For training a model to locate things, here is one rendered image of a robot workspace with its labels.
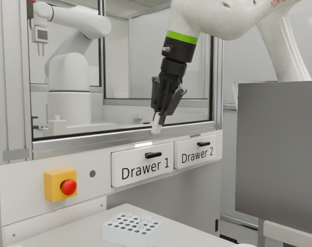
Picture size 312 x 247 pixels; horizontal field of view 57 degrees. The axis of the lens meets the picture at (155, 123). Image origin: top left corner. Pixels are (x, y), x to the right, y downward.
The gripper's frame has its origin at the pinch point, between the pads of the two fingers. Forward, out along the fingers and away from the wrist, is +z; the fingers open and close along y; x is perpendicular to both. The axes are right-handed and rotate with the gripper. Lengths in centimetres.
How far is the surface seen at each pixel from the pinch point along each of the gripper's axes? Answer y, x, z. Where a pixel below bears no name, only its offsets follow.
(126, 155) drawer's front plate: -3.8, -6.4, 12.5
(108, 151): -6.2, -12.3, 11.4
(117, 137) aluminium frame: -7.4, -8.5, 7.5
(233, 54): -68, 161, -22
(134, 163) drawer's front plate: -2.6, -2.6, 15.7
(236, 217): -13, 161, 109
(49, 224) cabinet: -0.6, -32.0, 27.2
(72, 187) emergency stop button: 2.5, -29.3, 14.3
